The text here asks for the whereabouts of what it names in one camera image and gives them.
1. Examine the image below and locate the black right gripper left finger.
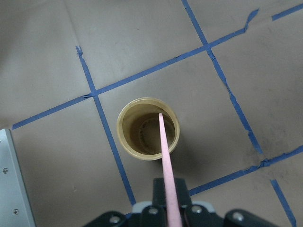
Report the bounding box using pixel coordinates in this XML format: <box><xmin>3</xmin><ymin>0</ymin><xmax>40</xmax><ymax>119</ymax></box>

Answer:
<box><xmin>152</xmin><ymin>178</ymin><xmax>166</xmax><ymax>208</ymax></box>

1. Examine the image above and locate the silver aluminium base plate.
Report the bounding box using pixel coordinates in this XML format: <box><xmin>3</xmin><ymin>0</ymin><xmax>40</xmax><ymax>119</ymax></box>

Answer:
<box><xmin>0</xmin><ymin>129</ymin><xmax>36</xmax><ymax>227</ymax></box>

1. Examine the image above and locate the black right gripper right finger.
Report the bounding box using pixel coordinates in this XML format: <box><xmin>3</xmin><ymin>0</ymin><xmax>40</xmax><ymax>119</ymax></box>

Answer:
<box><xmin>175</xmin><ymin>178</ymin><xmax>191</xmax><ymax>208</ymax></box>

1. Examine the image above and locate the tan cylindrical chopstick holder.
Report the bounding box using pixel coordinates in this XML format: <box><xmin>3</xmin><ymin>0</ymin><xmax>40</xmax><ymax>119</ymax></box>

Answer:
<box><xmin>116</xmin><ymin>97</ymin><xmax>180</xmax><ymax>161</ymax></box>

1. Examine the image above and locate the pink chopstick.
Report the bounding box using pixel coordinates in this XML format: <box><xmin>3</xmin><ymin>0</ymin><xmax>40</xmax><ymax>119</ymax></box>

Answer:
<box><xmin>159</xmin><ymin>113</ymin><xmax>182</xmax><ymax>227</ymax></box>

